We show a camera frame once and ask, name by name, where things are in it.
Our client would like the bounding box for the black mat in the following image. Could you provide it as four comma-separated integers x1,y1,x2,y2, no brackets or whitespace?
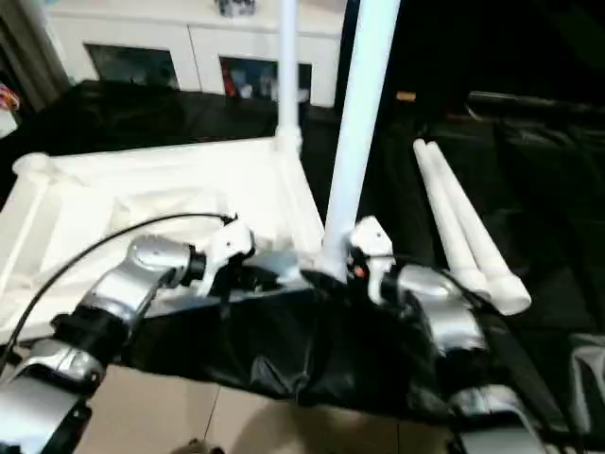
0,79,605,427

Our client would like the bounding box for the white storage box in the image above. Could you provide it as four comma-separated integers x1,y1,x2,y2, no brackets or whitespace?
0,107,21,139

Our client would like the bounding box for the white plastic table leg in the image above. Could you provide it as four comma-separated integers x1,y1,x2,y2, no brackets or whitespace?
320,0,403,281
423,140,534,317
412,139,492,298
276,0,304,153

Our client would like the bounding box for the dark grey bundle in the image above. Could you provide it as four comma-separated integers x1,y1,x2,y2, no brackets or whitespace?
215,0,259,18

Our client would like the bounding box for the white plastic table top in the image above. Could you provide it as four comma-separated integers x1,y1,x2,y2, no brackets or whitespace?
0,136,327,344

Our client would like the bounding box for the white glass-door cabinet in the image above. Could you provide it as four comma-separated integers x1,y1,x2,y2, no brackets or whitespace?
46,0,346,106

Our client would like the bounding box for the black left wrist camera cable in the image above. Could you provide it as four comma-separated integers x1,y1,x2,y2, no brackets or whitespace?
0,213,238,368

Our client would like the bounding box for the grey curtain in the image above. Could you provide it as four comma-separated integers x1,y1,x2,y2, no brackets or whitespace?
0,0,70,114

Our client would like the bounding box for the long black bar device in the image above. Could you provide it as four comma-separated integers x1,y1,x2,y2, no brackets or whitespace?
466,90,605,117

